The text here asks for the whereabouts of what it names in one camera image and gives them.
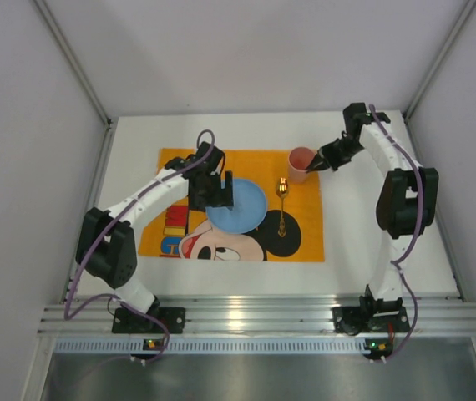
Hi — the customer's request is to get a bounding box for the light blue plate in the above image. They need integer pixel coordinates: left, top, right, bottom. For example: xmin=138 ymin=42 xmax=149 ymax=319
xmin=205 ymin=178 xmax=268 ymax=234

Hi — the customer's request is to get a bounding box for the orange Mickey Mouse placemat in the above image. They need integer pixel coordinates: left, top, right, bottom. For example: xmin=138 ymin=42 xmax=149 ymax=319
xmin=138 ymin=150 xmax=325 ymax=262

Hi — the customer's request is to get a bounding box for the blue metal fork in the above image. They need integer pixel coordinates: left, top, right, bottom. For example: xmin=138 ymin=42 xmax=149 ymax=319
xmin=185 ymin=210 xmax=190 ymax=236

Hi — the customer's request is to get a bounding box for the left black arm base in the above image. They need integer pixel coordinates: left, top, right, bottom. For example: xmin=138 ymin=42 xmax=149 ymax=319
xmin=111 ymin=307 xmax=185 ymax=334

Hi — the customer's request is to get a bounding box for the perforated cable duct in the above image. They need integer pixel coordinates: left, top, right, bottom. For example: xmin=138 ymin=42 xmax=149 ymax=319
xmin=53 ymin=337 xmax=393 ymax=355

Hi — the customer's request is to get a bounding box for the aluminium mounting rail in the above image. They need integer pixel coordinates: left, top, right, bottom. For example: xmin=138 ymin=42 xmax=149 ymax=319
xmin=38 ymin=293 xmax=476 ymax=338

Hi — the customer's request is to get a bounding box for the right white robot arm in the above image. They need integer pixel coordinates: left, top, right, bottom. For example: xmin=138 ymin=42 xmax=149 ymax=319
xmin=306 ymin=103 xmax=439 ymax=336

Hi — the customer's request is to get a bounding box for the pink plastic cup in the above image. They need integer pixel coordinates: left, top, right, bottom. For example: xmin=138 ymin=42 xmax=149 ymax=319
xmin=288 ymin=147 xmax=316 ymax=184

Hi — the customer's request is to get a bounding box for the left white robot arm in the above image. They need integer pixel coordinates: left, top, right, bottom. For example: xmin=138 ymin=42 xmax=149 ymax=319
xmin=64 ymin=141 xmax=234 ymax=320

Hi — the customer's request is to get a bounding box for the gold ornate spoon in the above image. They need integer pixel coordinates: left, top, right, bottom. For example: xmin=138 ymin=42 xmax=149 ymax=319
xmin=276 ymin=177 xmax=289 ymax=238

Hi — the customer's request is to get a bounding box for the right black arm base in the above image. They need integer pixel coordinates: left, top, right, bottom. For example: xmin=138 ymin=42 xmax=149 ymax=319
xmin=332 ymin=307 xmax=410 ymax=337

